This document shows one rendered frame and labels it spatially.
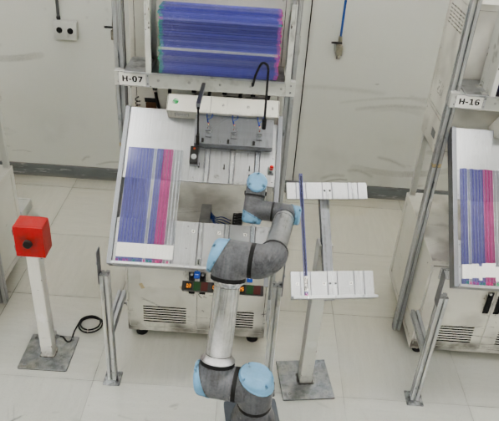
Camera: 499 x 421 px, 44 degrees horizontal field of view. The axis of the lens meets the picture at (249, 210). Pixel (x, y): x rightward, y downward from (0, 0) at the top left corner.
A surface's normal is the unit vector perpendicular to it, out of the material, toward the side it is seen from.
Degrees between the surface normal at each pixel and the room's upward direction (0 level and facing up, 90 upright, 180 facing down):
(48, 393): 0
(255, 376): 7
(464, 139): 45
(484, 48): 90
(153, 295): 90
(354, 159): 90
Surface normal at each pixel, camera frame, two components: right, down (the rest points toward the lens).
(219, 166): 0.02, -0.25
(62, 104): -0.04, 0.52
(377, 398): 0.06, -0.85
